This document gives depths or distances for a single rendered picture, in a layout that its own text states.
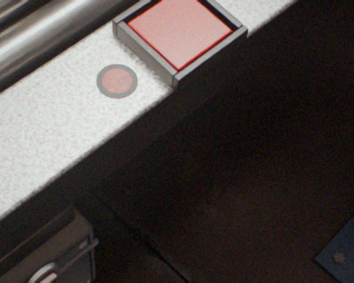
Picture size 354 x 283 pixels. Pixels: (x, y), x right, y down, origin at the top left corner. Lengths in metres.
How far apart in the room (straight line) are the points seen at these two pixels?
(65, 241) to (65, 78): 0.13
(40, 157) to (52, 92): 0.06
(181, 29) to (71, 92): 0.10
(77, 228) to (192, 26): 0.18
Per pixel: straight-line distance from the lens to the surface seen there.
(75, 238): 0.60
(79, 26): 0.60
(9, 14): 0.62
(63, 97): 0.56
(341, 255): 1.52
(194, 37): 0.58
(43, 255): 0.59
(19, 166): 0.53
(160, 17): 0.59
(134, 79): 0.57
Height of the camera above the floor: 1.38
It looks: 60 degrees down
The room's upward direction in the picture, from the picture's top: 8 degrees clockwise
